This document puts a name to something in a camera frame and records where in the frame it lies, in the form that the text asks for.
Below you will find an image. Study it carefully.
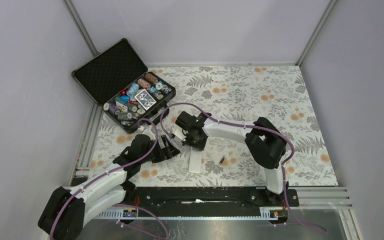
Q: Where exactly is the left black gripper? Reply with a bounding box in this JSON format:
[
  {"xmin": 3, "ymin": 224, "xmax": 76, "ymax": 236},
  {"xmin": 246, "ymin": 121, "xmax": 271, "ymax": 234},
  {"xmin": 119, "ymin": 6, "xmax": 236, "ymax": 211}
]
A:
[{"xmin": 139, "ymin": 134, "xmax": 180, "ymax": 164}]

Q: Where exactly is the white remote control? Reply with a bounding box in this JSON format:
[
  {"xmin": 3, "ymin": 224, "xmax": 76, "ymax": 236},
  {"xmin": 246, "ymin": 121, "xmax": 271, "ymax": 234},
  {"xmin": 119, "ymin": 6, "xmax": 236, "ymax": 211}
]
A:
[{"xmin": 188, "ymin": 147, "xmax": 203, "ymax": 173}]

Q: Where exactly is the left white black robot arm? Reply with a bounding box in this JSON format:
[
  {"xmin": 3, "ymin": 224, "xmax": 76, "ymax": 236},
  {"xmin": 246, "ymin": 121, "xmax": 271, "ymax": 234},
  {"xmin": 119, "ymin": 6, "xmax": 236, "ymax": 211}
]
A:
[{"xmin": 37, "ymin": 134, "xmax": 180, "ymax": 240}]

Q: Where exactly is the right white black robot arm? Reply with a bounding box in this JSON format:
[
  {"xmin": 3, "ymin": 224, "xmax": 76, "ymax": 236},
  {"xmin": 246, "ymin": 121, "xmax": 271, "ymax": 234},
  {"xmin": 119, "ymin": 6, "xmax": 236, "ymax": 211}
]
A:
[{"xmin": 170, "ymin": 111, "xmax": 287, "ymax": 206}]

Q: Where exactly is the playing card deck box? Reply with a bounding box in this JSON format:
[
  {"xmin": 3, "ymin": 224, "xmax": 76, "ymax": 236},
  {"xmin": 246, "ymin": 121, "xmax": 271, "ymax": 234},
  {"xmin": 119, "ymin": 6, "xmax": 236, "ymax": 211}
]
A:
[{"xmin": 134, "ymin": 89, "xmax": 157, "ymax": 110}]

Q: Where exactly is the floral table mat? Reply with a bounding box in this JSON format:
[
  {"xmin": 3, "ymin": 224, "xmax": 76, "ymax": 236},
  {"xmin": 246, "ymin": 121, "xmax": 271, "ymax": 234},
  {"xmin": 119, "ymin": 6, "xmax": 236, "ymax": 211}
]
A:
[{"xmin": 89, "ymin": 65, "xmax": 339, "ymax": 188}]

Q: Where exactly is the black poker chip case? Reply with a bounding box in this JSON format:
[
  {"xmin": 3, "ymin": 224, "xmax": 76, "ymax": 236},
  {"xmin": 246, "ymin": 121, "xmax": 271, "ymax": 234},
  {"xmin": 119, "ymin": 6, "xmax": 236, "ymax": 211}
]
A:
[{"xmin": 71, "ymin": 38, "xmax": 176, "ymax": 134}]

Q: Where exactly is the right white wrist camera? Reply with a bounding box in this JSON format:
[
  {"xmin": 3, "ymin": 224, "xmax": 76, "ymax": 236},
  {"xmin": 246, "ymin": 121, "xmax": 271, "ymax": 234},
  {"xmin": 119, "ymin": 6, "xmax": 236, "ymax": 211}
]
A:
[{"xmin": 170, "ymin": 124, "xmax": 186, "ymax": 142}]

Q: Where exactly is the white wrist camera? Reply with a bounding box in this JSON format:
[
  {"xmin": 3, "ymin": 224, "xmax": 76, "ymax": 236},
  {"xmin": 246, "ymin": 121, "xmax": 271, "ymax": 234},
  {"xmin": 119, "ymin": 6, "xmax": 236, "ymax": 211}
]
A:
[
  {"xmin": 170, "ymin": 124, "xmax": 186, "ymax": 142},
  {"xmin": 138, "ymin": 125, "xmax": 157, "ymax": 141}
]

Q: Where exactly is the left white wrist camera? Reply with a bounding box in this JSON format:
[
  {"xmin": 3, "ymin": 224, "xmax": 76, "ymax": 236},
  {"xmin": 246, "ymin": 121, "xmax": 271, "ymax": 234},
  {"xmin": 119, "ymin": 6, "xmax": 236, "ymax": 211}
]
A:
[{"xmin": 138, "ymin": 125, "xmax": 157, "ymax": 141}]

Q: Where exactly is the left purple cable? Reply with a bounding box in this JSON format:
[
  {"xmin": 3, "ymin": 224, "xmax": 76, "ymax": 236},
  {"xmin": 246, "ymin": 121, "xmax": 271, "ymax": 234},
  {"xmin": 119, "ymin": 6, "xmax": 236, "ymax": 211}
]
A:
[{"xmin": 48, "ymin": 118, "xmax": 160, "ymax": 240}]

